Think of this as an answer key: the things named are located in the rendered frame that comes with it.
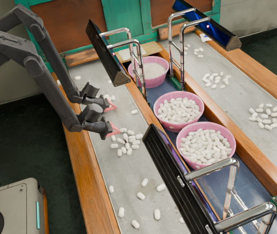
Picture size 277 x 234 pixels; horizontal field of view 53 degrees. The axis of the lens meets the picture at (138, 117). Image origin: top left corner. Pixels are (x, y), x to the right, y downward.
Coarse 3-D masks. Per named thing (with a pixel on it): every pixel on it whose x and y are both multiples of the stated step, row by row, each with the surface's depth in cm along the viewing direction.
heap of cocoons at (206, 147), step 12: (192, 132) 136; (204, 132) 135; (216, 132) 134; (180, 144) 132; (192, 144) 132; (204, 144) 130; (216, 144) 129; (228, 144) 128; (192, 156) 126; (204, 156) 126; (216, 156) 124; (228, 156) 125
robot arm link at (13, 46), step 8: (0, 32) 81; (0, 40) 78; (8, 40) 80; (16, 40) 83; (24, 40) 86; (0, 48) 78; (8, 48) 79; (16, 48) 80; (24, 48) 82; (32, 48) 85; (0, 56) 80; (8, 56) 80; (16, 56) 82; (24, 56) 83; (0, 64) 82
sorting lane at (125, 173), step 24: (72, 72) 191; (96, 72) 187; (96, 96) 168; (120, 96) 165; (120, 120) 149; (144, 120) 147; (96, 144) 139; (120, 144) 137; (120, 168) 126; (144, 168) 124; (120, 192) 117; (144, 192) 115; (168, 192) 114; (144, 216) 107; (168, 216) 106
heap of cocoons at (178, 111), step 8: (160, 104) 155; (168, 104) 154; (176, 104) 152; (184, 104) 152; (192, 104) 151; (160, 112) 150; (168, 112) 148; (176, 112) 149; (184, 112) 148; (192, 112) 146; (200, 112) 146; (168, 120) 147; (176, 120) 145; (184, 120) 143
